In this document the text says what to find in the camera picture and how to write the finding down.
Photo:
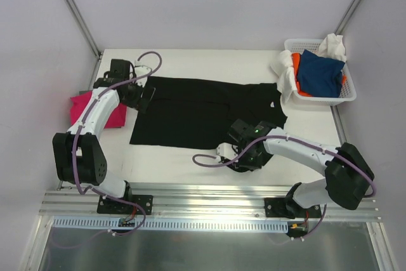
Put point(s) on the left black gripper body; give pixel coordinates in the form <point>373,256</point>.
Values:
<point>144,97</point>

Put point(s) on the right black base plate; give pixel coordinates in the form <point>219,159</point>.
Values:
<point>278,207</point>

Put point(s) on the orange t shirt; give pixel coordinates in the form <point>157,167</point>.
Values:
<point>296,61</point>

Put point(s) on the blue t shirt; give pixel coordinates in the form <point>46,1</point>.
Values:
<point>319,76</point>

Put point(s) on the white plastic basket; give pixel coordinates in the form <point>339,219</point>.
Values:
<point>348,93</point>

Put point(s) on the aluminium mounting rail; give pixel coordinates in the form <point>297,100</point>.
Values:
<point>174,201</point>

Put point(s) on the white t shirt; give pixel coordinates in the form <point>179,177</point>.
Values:
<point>283,66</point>

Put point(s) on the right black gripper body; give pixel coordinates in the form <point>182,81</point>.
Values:
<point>236,129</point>

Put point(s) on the folded pink t shirt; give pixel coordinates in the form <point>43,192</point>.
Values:
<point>117,118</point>

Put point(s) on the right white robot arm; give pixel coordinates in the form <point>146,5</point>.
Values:
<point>346,177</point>

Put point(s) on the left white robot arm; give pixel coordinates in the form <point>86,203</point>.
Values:
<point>79,158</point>

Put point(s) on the black t shirt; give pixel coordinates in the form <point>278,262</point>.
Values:
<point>197,114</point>

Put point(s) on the white slotted cable duct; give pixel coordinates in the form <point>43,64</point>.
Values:
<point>98,223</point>

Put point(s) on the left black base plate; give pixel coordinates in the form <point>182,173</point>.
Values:
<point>108,206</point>

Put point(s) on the white cloth in basket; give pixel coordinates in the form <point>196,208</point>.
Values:
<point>332,47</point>

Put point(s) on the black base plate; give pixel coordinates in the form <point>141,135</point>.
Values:
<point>278,207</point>
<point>108,206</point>

